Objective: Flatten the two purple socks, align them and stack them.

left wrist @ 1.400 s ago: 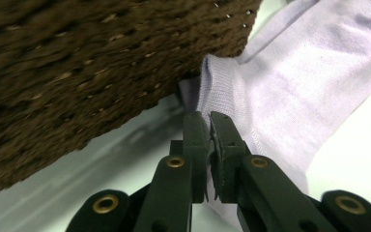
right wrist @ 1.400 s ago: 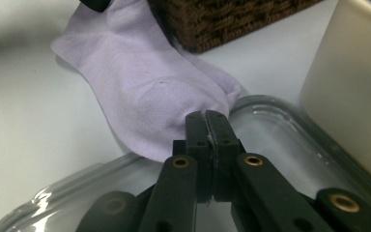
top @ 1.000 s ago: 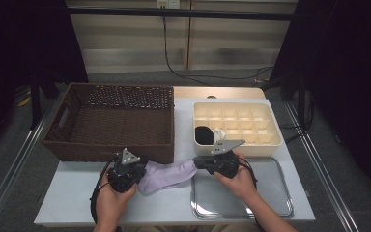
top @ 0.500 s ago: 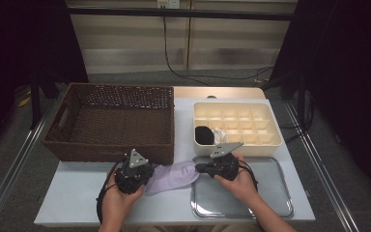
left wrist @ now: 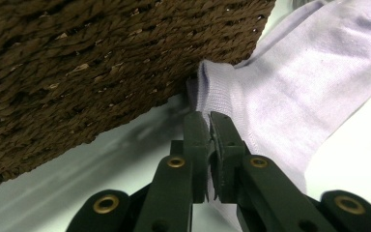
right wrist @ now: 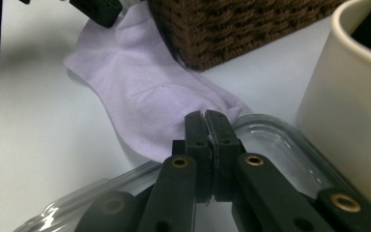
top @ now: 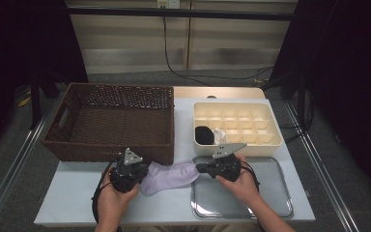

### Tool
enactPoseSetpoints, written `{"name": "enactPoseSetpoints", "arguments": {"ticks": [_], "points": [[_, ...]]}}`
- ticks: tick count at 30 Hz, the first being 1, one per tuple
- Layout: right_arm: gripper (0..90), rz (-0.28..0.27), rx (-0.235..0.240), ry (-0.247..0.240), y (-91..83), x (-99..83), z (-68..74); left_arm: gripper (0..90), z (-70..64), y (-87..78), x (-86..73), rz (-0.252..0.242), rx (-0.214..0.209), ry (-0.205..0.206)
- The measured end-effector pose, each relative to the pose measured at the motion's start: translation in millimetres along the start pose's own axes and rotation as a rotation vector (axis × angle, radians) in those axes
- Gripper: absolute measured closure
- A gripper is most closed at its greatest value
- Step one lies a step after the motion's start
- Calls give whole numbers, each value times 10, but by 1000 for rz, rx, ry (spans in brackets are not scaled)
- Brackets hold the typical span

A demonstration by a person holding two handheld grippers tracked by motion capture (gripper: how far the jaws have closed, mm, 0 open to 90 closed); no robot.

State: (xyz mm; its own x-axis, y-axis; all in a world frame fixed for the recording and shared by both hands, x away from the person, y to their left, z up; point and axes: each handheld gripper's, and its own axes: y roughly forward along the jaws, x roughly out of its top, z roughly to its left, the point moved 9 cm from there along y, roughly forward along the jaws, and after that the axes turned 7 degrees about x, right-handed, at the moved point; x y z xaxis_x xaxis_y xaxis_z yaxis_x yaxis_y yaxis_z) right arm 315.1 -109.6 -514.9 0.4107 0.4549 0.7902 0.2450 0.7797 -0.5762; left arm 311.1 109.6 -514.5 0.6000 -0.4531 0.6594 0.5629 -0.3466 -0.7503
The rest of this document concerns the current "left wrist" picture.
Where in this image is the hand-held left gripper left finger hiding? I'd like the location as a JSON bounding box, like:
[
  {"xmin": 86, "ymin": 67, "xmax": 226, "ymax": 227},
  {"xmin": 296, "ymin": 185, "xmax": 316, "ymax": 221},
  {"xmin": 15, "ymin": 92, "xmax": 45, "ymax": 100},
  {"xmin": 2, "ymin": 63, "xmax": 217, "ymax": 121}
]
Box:
[{"xmin": 133, "ymin": 110, "xmax": 213, "ymax": 232}]

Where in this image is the purple sock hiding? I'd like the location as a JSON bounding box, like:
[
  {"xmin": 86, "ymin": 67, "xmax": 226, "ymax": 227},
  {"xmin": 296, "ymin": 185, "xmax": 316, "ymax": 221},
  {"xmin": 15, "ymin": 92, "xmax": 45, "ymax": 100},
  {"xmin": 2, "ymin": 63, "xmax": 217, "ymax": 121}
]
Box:
[{"xmin": 186, "ymin": 0, "xmax": 371, "ymax": 232}]

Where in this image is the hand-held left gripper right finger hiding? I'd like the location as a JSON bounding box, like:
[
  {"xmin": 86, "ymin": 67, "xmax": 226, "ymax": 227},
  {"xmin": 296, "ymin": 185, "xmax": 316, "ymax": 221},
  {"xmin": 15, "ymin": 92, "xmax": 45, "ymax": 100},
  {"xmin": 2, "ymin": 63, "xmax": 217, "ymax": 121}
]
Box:
[{"xmin": 208, "ymin": 110, "xmax": 337, "ymax": 232}]

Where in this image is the brown wicker basket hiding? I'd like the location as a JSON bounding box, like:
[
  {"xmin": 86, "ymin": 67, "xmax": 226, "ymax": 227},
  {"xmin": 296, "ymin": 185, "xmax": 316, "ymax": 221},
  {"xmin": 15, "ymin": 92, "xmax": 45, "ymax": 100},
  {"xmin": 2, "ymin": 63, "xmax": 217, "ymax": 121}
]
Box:
[{"xmin": 0, "ymin": 0, "xmax": 277, "ymax": 196}]

